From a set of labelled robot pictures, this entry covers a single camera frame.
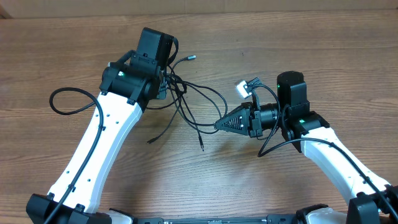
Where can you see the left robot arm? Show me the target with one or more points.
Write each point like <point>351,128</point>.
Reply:
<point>127,85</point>

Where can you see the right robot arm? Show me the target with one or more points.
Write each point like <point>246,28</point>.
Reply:
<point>370,198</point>

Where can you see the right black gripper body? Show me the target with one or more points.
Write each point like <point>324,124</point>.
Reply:
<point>255,122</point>

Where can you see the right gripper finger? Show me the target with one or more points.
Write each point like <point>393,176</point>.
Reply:
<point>238,126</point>
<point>237,118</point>

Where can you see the brown cardboard backdrop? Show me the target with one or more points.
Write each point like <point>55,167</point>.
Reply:
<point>22,9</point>

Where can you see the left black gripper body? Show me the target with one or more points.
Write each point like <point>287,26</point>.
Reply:
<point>162,89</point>

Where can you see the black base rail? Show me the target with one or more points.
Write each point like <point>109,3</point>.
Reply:
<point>214,221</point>

